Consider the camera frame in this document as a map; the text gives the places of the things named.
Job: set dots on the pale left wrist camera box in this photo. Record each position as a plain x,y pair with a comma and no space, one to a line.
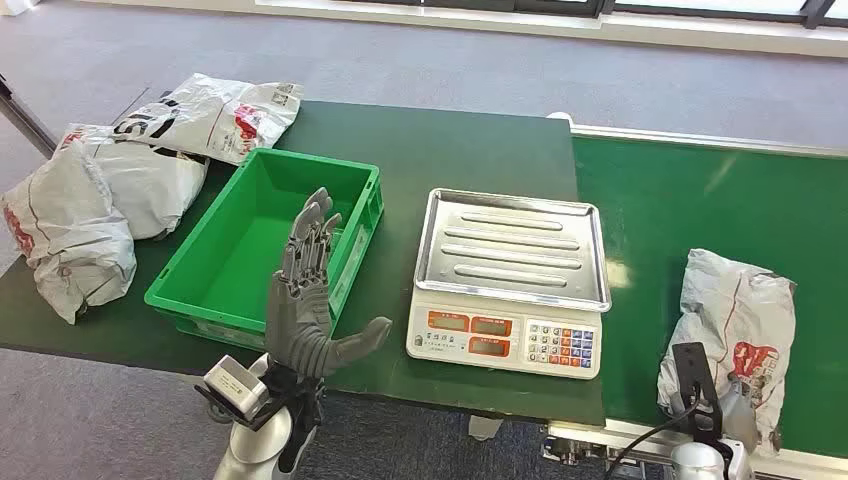
233,387

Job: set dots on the white package black lettering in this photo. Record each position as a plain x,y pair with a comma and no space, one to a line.
212,116

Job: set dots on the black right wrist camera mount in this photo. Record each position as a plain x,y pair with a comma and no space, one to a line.
696,381

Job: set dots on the white electronic weighing scale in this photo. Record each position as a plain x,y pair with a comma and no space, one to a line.
510,278

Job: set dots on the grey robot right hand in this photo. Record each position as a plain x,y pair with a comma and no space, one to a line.
740,411

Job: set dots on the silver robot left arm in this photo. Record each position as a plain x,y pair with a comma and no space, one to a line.
255,444

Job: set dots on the dark window frame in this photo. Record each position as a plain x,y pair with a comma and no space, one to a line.
662,6

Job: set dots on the crumpled grey package red print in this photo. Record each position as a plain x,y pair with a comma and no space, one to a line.
63,238

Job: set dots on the green conveyor belt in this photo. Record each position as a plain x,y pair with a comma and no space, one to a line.
715,212

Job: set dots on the grey package red logo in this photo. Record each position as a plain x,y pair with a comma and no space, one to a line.
735,318

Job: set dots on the green plastic crate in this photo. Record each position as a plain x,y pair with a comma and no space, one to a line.
258,245

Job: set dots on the plain white package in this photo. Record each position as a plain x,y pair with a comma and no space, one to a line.
149,185

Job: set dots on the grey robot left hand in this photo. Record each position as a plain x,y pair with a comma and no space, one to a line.
301,324

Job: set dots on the white table foot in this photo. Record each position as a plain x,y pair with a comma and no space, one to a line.
485,428

